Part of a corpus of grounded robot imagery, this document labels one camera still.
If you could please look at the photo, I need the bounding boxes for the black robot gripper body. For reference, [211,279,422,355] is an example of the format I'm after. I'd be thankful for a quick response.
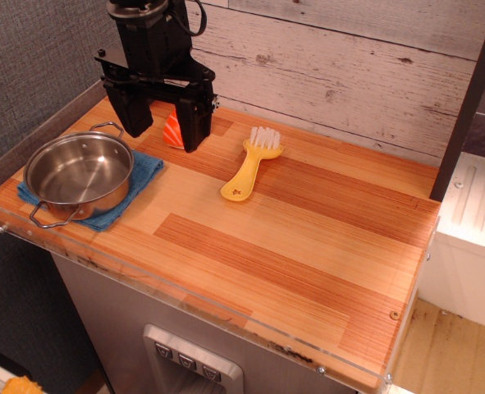
[95,1,216,108]

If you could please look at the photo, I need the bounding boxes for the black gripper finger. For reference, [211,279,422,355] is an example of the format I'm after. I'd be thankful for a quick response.
[103,82,153,138]
[176,98,214,153]

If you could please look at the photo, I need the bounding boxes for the orange salmon sushi toy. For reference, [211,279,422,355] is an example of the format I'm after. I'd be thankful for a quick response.
[162,109,184,149]

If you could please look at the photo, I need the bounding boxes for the stainless steel pot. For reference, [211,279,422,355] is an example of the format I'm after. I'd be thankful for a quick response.
[24,121,135,228]

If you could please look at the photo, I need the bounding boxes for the blue folded cloth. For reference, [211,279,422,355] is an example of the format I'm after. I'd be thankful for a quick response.
[16,149,165,233]

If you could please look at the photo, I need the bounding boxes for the yellow dish brush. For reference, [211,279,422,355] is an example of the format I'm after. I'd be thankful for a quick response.
[221,126,283,202]

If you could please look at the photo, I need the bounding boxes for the grey toy fridge cabinet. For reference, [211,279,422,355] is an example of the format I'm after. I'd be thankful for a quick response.
[53,255,353,393]

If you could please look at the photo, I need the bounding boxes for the silver dispenser button panel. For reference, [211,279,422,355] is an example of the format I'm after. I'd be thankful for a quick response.
[143,324,245,394]

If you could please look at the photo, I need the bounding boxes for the clear acrylic edge guard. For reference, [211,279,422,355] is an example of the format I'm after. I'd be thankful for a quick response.
[0,192,439,393]

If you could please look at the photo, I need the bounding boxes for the yellow object at bottom left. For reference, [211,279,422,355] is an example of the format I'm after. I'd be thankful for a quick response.
[1,376,44,394]

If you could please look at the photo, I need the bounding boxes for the white toy sink unit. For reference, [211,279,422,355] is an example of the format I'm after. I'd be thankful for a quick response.
[418,153,485,326]

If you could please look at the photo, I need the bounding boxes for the dark right shelf post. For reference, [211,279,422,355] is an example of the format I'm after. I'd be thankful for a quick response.
[429,40,485,202]

